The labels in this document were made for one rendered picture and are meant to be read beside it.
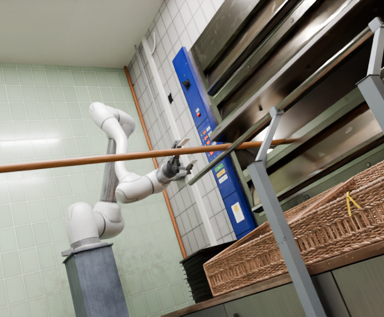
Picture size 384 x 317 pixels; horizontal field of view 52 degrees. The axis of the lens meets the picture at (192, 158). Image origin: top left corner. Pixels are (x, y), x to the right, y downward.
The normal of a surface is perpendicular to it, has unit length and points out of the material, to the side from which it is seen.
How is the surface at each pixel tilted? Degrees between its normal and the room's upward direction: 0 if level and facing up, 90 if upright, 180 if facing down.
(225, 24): 90
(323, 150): 70
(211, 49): 90
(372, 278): 90
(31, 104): 90
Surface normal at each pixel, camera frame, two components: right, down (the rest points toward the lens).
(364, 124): -0.88, -0.22
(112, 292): 0.48, -0.44
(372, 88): -0.83, 0.08
